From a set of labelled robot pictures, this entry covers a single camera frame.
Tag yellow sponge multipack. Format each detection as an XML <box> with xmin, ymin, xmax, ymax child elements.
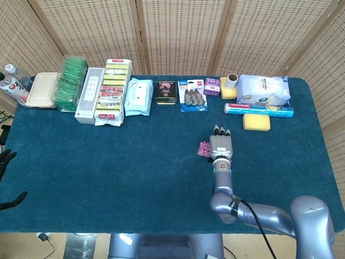
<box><xmin>94</xmin><ymin>58</ymin><xmax>133</xmax><ymax>127</ymax></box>

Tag blue correction tape blister pack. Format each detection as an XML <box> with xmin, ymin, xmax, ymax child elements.
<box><xmin>178</xmin><ymin>79</ymin><xmax>209</xmax><ymax>113</ymax></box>

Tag pink patterned packet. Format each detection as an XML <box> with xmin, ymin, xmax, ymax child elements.
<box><xmin>197</xmin><ymin>140</ymin><xmax>211</xmax><ymax>158</ymax></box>

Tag blue cling film roll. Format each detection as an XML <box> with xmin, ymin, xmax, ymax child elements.
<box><xmin>223</xmin><ymin>103</ymin><xmax>294</xmax><ymax>119</ymax></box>

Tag white lint roller refill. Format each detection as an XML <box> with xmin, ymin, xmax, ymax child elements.
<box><xmin>227</xmin><ymin>73</ymin><xmax>238</xmax><ymax>90</ymax></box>

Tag clear box green tea bags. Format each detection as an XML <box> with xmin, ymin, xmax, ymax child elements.
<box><xmin>53</xmin><ymin>54</ymin><xmax>89</xmax><ymax>112</ymax></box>

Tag beige lunch box container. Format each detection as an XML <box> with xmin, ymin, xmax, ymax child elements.
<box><xmin>25</xmin><ymin>72</ymin><xmax>59</xmax><ymax>108</ymax></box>

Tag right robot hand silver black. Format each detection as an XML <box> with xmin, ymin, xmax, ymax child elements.
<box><xmin>206</xmin><ymin>125</ymin><xmax>234</xmax><ymax>163</ymax></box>

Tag left robot hand black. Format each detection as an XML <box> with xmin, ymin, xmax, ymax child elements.
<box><xmin>0</xmin><ymin>148</ymin><xmax>29</xmax><ymax>212</ymax></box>

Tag dark gold luncheon meat can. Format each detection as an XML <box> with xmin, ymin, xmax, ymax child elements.
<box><xmin>155</xmin><ymin>80</ymin><xmax>178</xmax><ymax>105</ymax></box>

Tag white labelled drink bottle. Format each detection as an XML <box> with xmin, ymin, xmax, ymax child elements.
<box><xmin>0</xmin><ymin>72</ymin><xmax>30</xmax><ymax>106</ymax></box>

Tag wicker folding screen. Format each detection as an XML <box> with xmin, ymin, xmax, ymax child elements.
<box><xmin>0</xmin><ymin>0</ymin><xmax>345</xmax><ymax>214</ymax></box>

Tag large white tissue pack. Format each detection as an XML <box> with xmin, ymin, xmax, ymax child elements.
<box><xmin>236</xmin><ymin>74</ymin><xmax>292</xmax><ymax>107</ymax></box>

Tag yellow sponge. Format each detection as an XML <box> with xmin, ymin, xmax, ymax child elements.
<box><xmin>243</xmin><ymin>113</ymin><xmax>271</xmax><ymax>132</ymax></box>
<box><xmin>219</xmin><ymin>77</ymin><xmax>238</xmax><ymax>100</ymax></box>

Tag white power strip box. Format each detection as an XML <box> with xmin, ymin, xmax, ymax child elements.
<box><xmin>74</xmin><ymin>67</ymin><xmax>106</xmax><ymax>125</ymax></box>

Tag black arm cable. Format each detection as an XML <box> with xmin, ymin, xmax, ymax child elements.
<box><xmin>233</xmin><ymin>198</ymin><xmax>277</xmax><ymax>259</ymax></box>

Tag dark blue table cloth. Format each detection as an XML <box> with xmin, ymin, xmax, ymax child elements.
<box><xmin>0</xmin><ymin>75</ymin><xmax>345</xmax><ymax>234</ymax></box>

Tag small purple box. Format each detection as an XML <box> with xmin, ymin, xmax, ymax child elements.
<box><xmin>203</xmin><ymin>78</ymin><xmax>222</xmax><ymax>97</ymax></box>

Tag clear water bottle white cap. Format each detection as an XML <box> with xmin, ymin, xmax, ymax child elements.
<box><xmin>4</xmin><ymin>64</ymin><xmax>33</xmax><ymax>91</ymax></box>

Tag black electrical box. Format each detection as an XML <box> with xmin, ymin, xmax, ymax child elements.
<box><xmin>0</xmin><ymin>124</ymin><xmax>12</xmax><ymax>145</ymax></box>

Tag light blue wet wipes pack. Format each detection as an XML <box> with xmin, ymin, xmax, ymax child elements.
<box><xmin>123</xmin><ymin>77</ymin><xmax>154</xmax><ymax>117</ymax></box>

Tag blue-grey robot torso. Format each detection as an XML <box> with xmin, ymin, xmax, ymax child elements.
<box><xmin>109</xmin><ymin>233</ymin><xmax>224</xmax><ymax>259</ymax></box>

